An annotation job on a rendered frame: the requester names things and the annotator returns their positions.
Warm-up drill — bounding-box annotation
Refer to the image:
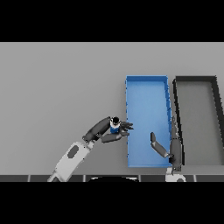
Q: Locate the blue bin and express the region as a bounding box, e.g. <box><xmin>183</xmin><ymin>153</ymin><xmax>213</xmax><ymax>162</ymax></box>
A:
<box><xmin>124</xmin><ymin>74</ymin><xmax>172</xmax><ymax>169</ymax></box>

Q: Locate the dark grey bin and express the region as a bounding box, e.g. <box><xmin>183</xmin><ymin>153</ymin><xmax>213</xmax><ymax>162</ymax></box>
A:
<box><xmin>171</xmin><ymin>75</ymin><xmax>224</xmax><ymax>167</ymax></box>

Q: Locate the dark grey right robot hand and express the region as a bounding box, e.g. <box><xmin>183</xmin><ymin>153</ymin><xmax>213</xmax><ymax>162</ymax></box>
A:
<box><xmin>150</xmin><ymin>115</ymin><xmax>183</xmax><ymax>172</ymax></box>

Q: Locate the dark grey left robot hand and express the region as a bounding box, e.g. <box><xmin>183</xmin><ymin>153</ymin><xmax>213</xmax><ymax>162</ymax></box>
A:
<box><xmin>81</xmin><ymin>116</ymin><xmax>135</xmax><ymax>144</ymax></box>

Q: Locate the blue pipe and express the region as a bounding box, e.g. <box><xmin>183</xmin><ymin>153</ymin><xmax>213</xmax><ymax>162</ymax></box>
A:
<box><xmin>109</xmin><ymin>115</ymin><xmax>122</xmax><ymax>135</ymax></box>

